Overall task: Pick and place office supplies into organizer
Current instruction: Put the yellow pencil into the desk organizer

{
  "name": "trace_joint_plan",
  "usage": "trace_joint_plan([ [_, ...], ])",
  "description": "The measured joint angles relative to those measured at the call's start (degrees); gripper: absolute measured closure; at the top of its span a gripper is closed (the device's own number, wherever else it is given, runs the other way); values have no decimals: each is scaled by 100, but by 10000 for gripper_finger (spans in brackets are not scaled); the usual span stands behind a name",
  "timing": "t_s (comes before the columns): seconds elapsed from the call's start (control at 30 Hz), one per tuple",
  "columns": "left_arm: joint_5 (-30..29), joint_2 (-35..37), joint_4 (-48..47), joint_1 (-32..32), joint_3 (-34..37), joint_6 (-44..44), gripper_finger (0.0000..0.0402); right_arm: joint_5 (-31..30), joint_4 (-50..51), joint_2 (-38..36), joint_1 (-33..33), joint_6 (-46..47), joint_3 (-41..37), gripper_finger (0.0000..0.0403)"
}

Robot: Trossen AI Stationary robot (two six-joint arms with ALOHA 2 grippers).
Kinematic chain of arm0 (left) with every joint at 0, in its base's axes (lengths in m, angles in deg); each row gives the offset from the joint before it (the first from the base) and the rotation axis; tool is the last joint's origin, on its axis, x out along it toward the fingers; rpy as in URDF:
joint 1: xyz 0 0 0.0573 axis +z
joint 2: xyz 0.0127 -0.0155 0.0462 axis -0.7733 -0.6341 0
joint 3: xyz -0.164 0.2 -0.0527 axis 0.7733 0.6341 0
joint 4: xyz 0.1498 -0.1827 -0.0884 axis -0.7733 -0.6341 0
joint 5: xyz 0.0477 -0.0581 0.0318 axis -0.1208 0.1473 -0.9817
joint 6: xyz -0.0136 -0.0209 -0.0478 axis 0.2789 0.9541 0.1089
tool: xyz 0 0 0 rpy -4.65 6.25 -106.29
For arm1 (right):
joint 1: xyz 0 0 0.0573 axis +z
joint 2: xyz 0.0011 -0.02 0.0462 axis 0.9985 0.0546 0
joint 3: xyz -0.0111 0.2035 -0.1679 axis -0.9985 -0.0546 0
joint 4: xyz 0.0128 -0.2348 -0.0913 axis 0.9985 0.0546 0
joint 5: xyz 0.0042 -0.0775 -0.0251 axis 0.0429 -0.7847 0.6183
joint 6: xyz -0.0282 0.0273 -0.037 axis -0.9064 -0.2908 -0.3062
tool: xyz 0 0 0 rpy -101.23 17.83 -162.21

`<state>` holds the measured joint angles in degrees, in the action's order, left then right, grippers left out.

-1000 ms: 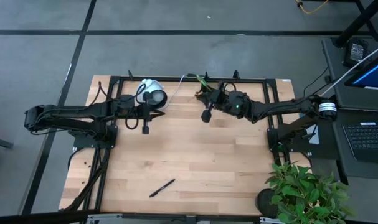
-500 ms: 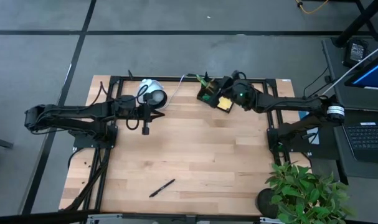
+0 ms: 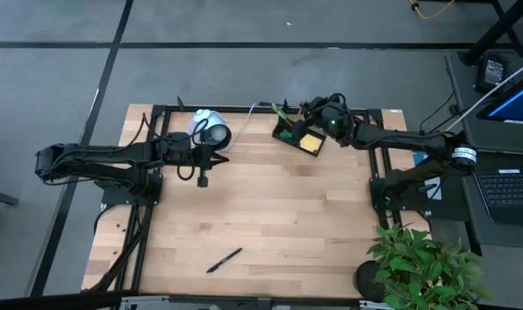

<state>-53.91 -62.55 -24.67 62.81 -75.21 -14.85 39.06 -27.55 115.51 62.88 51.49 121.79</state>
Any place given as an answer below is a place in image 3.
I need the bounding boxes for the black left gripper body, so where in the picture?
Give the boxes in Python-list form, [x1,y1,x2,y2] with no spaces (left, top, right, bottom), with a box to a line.
[186,141,215,189]

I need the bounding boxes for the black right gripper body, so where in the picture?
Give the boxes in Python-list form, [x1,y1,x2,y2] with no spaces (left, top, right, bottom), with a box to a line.
[299,92,358,148]

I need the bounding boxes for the yellow sticky note pad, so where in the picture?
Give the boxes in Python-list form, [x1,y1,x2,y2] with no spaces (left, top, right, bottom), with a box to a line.
[298,133,324,155]

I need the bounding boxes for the green-handled scissors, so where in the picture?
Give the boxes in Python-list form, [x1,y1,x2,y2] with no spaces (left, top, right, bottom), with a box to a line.
[271,102,290,123]

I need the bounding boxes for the black mesh desk organizer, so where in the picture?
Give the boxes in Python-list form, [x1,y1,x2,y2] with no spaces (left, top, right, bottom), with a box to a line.
[271,112,329,158]

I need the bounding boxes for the white desk fan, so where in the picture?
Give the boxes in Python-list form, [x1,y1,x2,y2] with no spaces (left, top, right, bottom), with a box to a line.
[188,108,233,152]

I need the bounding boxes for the black pen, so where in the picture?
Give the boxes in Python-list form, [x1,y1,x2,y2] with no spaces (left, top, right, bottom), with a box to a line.
[205,246,244,275]

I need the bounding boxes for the white label card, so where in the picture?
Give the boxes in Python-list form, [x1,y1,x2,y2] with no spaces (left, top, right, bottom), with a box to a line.
[424,176,443,202]

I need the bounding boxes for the black side desk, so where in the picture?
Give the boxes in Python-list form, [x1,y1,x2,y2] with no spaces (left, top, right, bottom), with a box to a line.
[444,51,523,156]

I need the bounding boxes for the white rod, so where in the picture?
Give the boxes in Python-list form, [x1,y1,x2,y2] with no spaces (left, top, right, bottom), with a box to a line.
[445,56,523,133]

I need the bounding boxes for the black plant pot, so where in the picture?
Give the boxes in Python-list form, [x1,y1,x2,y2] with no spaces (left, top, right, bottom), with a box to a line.
[354,259,388,303]

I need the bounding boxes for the green leafy plant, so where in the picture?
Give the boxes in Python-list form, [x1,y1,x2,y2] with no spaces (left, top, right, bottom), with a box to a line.
[366,222,494,310]

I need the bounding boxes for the black power adapter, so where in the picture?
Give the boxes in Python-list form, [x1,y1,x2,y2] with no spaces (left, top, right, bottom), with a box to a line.
[475,53,511,95]

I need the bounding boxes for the black stand legs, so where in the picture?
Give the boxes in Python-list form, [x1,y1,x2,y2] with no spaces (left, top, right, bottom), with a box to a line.
[458,0,523,66]

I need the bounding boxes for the monitor with blue screen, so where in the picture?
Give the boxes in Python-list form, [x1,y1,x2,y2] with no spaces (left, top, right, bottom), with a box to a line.
[476,68,523,127]

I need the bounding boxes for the black laptop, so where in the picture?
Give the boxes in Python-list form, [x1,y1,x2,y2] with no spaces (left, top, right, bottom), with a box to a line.
[455,149,523,249]

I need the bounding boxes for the grey furniture foot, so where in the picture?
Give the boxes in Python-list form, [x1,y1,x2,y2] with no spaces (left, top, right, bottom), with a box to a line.
[0,187,20,208]

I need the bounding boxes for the black crossbar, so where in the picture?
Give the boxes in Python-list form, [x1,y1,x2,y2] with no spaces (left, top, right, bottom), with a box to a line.
[0,290,137,310]

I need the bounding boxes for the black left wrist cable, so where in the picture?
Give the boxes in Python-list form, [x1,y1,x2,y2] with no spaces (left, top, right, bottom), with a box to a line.
[176,118,210,182]

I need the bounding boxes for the white fan cable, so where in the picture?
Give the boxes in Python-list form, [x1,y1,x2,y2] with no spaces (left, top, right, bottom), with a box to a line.
[226,102,258,150]

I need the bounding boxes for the black metal table frame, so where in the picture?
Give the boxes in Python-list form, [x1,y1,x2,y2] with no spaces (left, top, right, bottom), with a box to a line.
[84,96,400,307]

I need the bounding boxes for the yellow cable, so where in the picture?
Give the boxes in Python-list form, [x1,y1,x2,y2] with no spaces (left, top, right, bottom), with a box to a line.
[408,0,457,21]

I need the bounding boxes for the silver aluminium bracket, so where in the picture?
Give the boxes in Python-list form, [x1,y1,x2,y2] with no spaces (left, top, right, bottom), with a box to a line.
[358,300,394,310]
[118,294,171,310]

